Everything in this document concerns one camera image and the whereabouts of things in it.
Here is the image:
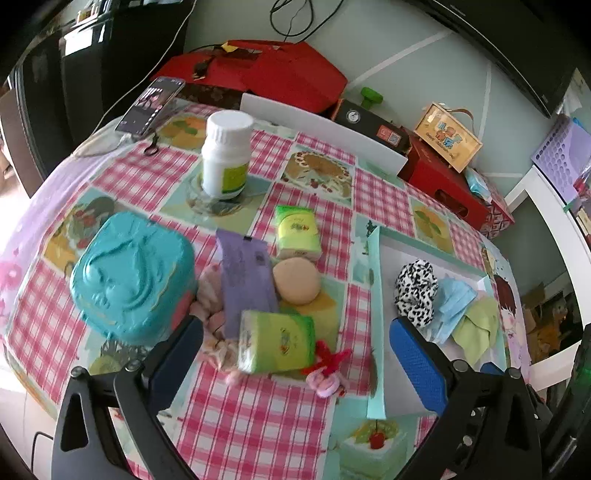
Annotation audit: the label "wet wipes packet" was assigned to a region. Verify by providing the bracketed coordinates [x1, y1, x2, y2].
[464, 168, 492, 201]

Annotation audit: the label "red flat gift box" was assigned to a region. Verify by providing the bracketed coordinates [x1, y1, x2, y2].
[154, 41, 264, 90]

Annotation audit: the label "blue face mask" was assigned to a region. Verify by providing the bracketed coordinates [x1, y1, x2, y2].
[431, 276, 480, 344]

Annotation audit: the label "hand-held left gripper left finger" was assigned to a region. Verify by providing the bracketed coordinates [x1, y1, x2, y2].
[52, 314, 205, 480]

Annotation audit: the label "purple perforated basket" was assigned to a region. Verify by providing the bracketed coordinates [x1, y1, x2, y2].
[531, 115, 591, 204]

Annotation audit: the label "black television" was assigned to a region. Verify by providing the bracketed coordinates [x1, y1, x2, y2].
[416, 0, 575, 118]

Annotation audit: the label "black cabinet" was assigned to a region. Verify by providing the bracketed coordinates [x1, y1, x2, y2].
[0, 0, 195, 185]

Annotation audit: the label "white shelf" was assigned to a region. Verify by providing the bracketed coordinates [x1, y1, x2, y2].
[504, 166, 591, 388]

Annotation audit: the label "white tray with teal rim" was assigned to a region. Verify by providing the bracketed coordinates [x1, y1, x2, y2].
[366, 225, 509, 421]

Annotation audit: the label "light green cloth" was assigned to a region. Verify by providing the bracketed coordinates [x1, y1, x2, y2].
[451, 295, 500, 364]

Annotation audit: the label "animal print scrunchie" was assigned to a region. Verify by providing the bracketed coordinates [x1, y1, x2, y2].
[393, 259, 438, 329]

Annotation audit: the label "cardboard box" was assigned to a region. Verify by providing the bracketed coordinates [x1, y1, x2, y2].
[522, 281, 583, 365]

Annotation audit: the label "wooden look box with handle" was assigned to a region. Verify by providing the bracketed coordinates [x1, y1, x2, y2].
[413, 102, 483, 174]

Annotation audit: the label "black device with gauge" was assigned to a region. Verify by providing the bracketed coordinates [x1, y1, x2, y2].
[333, 98, 411, 155]

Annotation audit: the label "red and pink hair tie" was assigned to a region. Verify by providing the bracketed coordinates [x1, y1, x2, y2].
[302, 339, 354, 398]

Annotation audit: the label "black wall cables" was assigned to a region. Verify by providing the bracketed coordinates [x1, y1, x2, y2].
[270, 0, 345, 38]

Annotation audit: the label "green tissue pack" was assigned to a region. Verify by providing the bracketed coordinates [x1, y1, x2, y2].
[274, 204, 322, 263]
[238, 310, 318, 374]

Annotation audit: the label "white cable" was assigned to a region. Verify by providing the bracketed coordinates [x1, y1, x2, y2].
[76, 0, 197, 160]

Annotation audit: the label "purple packet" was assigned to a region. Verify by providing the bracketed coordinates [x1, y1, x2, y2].
[216, 228, 280, 340]

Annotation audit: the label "red patterned box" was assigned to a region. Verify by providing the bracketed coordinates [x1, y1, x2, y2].
[480, 194, 515, 240]

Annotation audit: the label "dark patterned box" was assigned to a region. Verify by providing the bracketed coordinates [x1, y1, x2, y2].
[178, 82, 243, 110]

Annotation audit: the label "red box with cutouts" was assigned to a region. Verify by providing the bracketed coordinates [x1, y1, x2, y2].
[398, 138, 491, 232]

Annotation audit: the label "red hexagonal gift box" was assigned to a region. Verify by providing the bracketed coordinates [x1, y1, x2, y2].
[240, 44, 349, 116]

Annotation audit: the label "white medicine bottle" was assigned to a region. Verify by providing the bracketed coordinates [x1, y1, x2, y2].
[201, 110, 256, 200]

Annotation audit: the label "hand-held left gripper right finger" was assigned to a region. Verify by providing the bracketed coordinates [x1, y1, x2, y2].
[389, 316, 548, 480]

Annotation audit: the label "smartphone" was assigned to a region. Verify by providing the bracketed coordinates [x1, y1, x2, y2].
[115, 76, 186, 138]

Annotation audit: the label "white board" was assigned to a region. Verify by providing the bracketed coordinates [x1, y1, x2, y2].
[240, 92, 408, 176]

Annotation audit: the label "pink lace trimmed cloth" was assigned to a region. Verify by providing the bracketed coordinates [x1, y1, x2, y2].
[190, 264, 245, 384]

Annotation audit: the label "beige round puff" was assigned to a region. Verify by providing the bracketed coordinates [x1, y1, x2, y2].
[272, 257, 321, 305]

